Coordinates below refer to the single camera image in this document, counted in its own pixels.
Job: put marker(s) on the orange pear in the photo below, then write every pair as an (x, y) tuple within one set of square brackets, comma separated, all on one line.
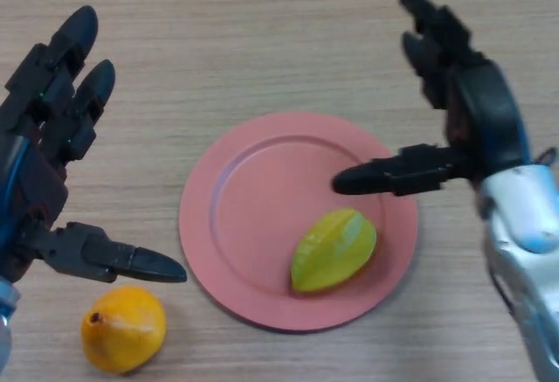
[(124, 331)]

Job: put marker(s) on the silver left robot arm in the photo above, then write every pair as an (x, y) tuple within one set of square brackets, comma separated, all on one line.
[(5, 316)]

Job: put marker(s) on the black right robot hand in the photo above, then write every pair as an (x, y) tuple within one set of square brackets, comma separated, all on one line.
[(485, 111)]

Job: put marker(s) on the yellow starfruit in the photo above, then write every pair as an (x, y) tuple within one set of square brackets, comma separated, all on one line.
[(334, 251)]

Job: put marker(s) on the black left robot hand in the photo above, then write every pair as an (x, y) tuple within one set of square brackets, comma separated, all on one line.
[(74, 251)]

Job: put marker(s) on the pink round plate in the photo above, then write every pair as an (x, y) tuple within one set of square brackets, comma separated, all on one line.
[(257, 207)]

